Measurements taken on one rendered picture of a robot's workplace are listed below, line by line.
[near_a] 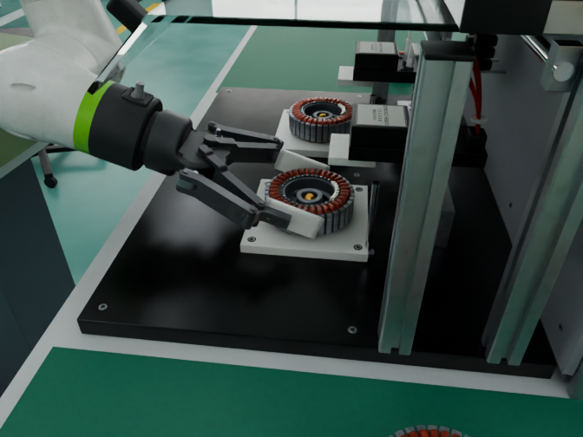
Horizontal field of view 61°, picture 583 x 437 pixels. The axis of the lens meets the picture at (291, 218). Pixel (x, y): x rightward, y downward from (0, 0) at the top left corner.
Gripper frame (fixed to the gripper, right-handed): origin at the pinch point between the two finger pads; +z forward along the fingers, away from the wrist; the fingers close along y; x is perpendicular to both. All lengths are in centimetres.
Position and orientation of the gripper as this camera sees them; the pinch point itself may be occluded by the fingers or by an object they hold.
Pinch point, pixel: (309, 195)
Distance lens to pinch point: 62.3
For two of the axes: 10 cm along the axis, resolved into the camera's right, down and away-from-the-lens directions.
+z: 9.3, 3.4, 1.1
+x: -3.4, 7.4, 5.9
